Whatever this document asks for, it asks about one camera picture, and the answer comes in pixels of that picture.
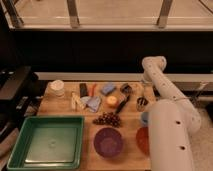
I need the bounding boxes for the black fork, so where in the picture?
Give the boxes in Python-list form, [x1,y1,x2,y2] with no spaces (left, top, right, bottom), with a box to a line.
[114,96,130,114]

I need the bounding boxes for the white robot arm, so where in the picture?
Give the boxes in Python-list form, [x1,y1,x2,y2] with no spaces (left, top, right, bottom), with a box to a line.
[142,56,201,171]

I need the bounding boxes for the small blue cup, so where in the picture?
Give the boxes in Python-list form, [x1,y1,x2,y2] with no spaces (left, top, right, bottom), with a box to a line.
[141,112,148,127]

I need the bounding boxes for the blue sponge block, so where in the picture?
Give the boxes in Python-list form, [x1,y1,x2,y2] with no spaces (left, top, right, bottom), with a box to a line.
[101,82,116,95]

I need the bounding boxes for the orange carrot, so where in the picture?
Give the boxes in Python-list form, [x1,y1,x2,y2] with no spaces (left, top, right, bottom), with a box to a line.
[89,83,97,97]

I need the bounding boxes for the orange round fruit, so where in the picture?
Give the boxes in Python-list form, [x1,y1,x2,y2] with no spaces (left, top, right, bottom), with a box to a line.
[106,96,118,107]

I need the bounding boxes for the dark small container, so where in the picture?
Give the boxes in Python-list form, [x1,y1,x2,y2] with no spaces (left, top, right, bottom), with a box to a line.
[120,83,132,94]

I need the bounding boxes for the blue cloth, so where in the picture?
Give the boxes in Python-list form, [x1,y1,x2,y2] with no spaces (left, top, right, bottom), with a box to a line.
[81,96,101,113]

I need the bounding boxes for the black rectangular block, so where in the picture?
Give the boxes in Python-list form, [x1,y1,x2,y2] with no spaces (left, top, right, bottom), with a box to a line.
[79,83,88,97]

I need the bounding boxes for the wooden cutting board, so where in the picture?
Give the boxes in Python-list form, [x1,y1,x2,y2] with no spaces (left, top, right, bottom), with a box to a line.
[38,82,155,171]

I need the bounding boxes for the bunch of dark grapes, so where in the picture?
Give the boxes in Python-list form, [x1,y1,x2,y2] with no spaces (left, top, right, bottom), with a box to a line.
[93,112,121,127]

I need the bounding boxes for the beige wooden pieces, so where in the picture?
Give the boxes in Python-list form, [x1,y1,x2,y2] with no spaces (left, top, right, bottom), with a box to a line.
[71,92,86,110]

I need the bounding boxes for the purple bowl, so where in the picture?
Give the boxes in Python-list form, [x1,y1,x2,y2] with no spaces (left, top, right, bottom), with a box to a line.
[93,127,123,158]

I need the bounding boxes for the red bowl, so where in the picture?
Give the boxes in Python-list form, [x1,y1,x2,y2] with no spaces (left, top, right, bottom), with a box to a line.
[136,127,149,155]

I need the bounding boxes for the green plastic tray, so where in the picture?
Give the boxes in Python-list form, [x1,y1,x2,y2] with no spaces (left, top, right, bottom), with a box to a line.
[7,116,84,171]

